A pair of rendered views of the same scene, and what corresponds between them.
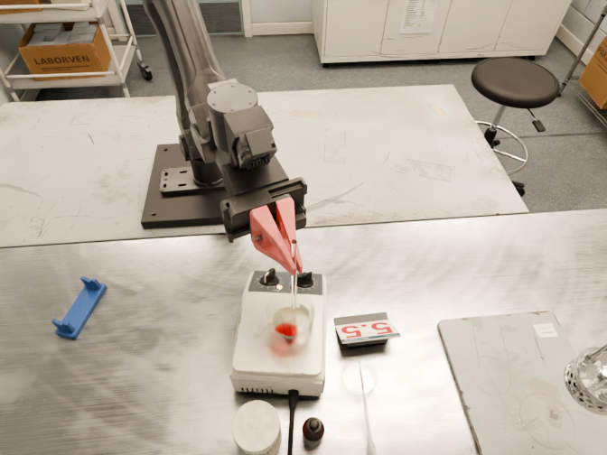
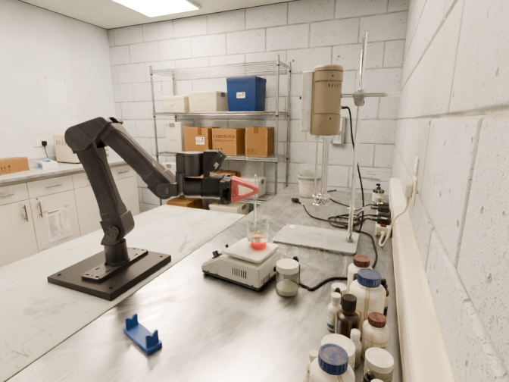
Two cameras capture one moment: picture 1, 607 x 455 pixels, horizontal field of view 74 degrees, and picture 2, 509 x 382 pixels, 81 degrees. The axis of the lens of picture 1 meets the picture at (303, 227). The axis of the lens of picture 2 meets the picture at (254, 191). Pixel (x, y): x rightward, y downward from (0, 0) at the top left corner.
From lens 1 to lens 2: 0.75 m
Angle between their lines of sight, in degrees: 61
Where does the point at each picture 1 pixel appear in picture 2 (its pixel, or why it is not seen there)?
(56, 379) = (185, 359)
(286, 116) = not seen: hidden behind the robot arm
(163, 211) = (116, 283)
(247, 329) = (243, 253)
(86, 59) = not seen: outside the picture
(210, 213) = (144, 269)
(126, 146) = (14, 295)
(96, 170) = (9, 314)
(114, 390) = (219, 333)
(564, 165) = not seen: hidden behind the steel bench
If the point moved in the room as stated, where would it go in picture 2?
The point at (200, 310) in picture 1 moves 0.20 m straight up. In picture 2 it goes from (200, 292) to (197, 220)
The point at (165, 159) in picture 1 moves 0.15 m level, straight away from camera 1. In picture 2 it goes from (69, 276) to (19, 273)
